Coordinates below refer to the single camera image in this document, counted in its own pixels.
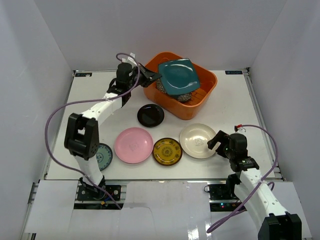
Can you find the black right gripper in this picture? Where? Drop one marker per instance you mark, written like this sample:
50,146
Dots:
221,137

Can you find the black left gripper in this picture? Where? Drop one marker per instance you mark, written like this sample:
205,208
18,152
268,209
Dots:
144,75

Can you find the cream round plate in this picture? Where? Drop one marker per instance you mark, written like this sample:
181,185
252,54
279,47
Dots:
194,140

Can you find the teal square plate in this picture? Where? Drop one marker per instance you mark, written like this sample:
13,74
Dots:
178,77

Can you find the black floral square plate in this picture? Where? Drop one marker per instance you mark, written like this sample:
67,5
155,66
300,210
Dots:
180,98

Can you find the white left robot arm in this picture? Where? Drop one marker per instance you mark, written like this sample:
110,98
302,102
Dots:
82,132

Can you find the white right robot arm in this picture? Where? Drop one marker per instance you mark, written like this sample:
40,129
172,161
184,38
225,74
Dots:
272,220

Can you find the orange plastic bin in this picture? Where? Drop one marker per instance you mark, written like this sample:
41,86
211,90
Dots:
183,110

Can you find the black round plate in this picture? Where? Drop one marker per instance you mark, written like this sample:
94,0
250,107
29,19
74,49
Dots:
150,115

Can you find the yellow patterned round plate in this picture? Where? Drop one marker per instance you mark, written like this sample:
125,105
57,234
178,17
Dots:
167,151

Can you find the left blue table label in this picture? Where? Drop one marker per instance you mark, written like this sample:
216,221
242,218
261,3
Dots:
83,74

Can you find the blue table label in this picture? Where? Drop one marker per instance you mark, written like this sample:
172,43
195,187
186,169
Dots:
233,72
83,74

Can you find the right blue table label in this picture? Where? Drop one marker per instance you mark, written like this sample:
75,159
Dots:
233,72

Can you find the pink round plate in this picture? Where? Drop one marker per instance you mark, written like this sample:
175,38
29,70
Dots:
133,145

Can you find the blue patterned round plate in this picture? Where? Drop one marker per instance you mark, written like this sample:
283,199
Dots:
104,156

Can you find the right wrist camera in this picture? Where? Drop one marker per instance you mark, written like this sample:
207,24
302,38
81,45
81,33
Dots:
240,129

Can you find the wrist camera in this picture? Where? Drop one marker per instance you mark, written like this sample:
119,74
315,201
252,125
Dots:
129,58
240,129

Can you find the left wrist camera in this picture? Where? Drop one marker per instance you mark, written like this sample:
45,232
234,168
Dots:
129,58

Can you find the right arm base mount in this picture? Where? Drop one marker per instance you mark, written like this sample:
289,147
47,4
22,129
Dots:
220,199

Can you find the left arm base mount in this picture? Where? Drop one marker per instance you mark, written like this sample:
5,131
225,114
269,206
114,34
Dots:
86,200

